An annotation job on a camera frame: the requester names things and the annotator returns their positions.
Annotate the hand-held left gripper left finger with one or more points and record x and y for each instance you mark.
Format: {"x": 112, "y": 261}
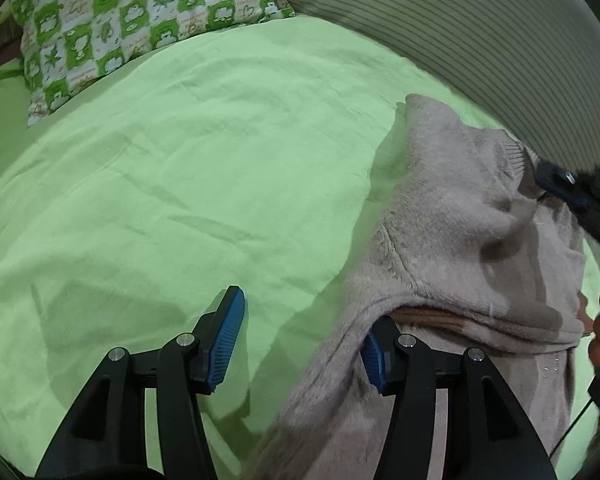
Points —
{"x": 226, "y": 335}

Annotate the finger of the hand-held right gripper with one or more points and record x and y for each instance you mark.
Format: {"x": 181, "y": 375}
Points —
{"x": 556, "y": 183}

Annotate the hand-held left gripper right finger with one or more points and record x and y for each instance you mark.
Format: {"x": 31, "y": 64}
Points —
{"x": 372, "y": 360}

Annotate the beige knit sweater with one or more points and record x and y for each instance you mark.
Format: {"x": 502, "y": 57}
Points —
{"x": 445, "y": 200}

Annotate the light green bed sheet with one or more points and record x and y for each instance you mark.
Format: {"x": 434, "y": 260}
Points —
{"x": 180, "y": 160}

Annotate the grey striped headboard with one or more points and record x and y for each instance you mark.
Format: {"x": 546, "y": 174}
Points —
{"x": 455, "y": 20}

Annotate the plain green pillow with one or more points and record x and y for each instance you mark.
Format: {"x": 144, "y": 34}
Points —
{"x": 0, "y": 85}

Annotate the green white patterned pillow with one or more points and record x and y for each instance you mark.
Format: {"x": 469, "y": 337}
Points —
{"x": 130, "y": 10}

